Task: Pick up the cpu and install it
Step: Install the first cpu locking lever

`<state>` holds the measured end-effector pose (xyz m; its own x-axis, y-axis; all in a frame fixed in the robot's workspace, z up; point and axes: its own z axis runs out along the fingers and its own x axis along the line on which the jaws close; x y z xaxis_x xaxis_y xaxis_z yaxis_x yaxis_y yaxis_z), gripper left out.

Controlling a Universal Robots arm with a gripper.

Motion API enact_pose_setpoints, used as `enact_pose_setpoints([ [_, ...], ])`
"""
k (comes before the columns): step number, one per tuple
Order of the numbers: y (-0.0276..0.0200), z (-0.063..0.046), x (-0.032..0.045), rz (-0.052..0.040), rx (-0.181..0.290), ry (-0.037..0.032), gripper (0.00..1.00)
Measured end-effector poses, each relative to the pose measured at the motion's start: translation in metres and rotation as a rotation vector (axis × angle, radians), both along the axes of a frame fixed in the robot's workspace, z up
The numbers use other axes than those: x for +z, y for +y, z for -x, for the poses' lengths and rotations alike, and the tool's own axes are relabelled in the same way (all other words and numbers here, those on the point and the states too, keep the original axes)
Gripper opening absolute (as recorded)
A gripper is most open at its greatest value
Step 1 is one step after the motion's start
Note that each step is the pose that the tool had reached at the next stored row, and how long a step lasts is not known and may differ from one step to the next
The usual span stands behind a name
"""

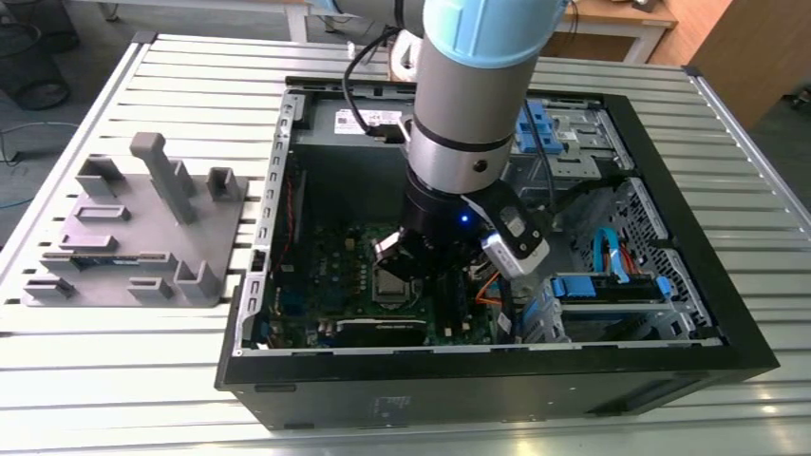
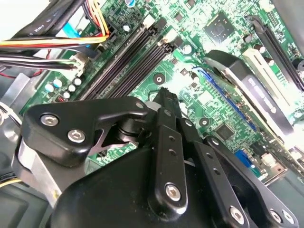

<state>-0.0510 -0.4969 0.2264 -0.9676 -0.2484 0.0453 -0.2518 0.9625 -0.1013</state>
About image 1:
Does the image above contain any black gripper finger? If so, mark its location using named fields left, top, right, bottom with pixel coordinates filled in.
left=369, top=227, right=422, bottom=285

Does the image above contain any metal socket cover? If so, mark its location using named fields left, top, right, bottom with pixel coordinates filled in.
left=369, top=268, right=422, bottom=306

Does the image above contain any green motherboard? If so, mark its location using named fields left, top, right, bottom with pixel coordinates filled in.
left=252, top=220, right=501, bottom=348

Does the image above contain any black empty RAM slot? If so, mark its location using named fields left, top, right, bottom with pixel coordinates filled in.
left=433, top=279, right=452, bottom=336
left=440, top=277, right=458, bottom=336

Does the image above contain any black graphics card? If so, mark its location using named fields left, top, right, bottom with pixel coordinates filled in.
left=333, top=315, right=428, bottom=348

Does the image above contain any grey power supply unit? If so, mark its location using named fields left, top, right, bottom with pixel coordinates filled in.
left=290, top=98, right=417, bottom=224

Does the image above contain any blue plastic drive latch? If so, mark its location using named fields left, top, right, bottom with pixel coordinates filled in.
left=516, top=101, right=566, bottom=157

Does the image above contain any hard disk in blue carrier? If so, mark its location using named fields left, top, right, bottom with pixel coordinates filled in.
left=548, top=274, right=673, bottom=305

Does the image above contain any metal drive cage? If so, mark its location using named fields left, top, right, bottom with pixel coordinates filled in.
left=505, top=98, right=636, bottom=206

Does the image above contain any black PC case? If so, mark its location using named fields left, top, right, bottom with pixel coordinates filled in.
left=213, top=74, right=780, bottom=432

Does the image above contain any metal disk bay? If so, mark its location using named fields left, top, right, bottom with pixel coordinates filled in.
left=516, top=273, right=721, bottom=344

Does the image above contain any grey parts rack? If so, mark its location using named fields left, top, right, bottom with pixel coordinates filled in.
left=21, top=131, right=245, bottom=309

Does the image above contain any dark RAM stick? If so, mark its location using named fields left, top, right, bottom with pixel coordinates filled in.
left=39, top=252, right=168, bottom=268

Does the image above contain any wooden desk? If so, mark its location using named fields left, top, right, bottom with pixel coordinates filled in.
left=556, top=0, right=678, bottom=66

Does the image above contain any wooden cabinet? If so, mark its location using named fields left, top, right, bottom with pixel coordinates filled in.
left=686, top=0, right=811, bottom=129

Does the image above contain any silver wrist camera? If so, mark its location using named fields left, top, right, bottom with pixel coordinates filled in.
left=477, top=203, right=550, bottom=280

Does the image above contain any orange flat wire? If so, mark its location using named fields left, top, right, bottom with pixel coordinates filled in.
left=472, top=275, right=512, bottom=308

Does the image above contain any red black twisted wire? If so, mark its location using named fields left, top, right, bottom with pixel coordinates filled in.
left=276, top=173, right=300, bottom=275

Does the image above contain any black camera cable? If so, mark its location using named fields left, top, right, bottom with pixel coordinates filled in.
left=340, top=28, right=406, bottom=143
left=522, top=102, right=558, bottom=215

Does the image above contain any black sleeved cable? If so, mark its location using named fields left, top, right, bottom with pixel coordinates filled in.
left=544, top=173, right=641, bottom=229

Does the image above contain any blue flat wire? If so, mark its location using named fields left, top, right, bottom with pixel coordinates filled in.
left=593, top=226, right=634, bottom=285

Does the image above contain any red flat wire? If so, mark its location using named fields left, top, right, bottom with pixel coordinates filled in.
left=621, top=242, right=648, bottom=281

